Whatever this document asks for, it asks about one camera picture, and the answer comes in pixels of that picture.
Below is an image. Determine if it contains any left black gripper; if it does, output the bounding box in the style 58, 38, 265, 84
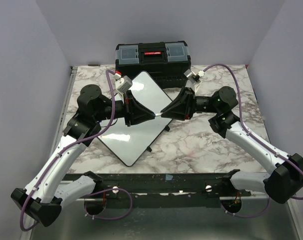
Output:
96, 90, 157, 127

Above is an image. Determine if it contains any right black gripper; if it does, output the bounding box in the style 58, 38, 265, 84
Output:
159, 87, 220, 122

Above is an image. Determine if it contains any white whiteboard black frame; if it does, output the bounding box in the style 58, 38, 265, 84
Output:
98, 71, 172, 167

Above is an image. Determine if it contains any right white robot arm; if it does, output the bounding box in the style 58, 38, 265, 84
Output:
161, 86, 303, 204

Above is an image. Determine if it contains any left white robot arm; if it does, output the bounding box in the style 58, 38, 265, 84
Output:
10, 84, 156, 232

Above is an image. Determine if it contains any black plastic toolbox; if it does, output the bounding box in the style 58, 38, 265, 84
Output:
115, 40, 191, 89

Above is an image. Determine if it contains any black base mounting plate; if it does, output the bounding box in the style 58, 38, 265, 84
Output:
86, 171, 250, 209

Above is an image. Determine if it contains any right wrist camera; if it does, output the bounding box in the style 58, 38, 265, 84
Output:
184, 69, 205, 94

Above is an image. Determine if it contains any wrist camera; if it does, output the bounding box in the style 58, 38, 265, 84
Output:
184, 69, 205, 94
114, 71, 133, 94

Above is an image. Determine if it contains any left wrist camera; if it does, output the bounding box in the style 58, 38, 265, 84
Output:
114, 71, 133, 94

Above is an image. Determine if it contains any aluminium side rail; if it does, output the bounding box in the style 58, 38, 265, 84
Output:
19, 66, 78, 240

